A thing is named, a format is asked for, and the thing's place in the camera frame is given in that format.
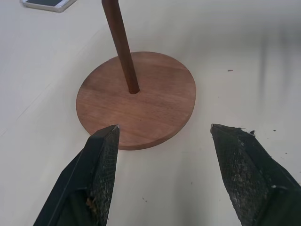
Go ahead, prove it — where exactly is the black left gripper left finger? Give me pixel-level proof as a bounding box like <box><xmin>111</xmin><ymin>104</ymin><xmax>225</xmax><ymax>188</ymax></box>
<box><xmin>33</xmin><ymin>124</ymin><xmax>121</xmax><ymax>226</ymax></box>

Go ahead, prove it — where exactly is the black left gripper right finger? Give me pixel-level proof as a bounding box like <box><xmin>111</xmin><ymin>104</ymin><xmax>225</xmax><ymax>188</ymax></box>
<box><xmin>210</xmin><ymin>123</ymin><xmax>301</xmax><ymax>226</ymax></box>

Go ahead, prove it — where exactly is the round wooden base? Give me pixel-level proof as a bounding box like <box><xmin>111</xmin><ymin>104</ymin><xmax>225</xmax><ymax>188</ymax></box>
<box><xmin>75</xmin><ymin>51</ymin><xmax>197</xmax><ymax>151</ymax></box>

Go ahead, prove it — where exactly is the dark wooden pole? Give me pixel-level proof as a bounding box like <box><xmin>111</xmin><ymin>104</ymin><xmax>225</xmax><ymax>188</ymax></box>
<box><xmin>101</xmin><ymin>0</ymin><xmax>140</xmax><ymax>94</ymax></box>

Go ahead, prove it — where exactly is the white smartphone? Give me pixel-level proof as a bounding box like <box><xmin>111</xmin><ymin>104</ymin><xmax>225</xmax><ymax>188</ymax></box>
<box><xmin>20</xmin><ymin>0</ymin><xmax>77</xmax><ymax>13</ymax></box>

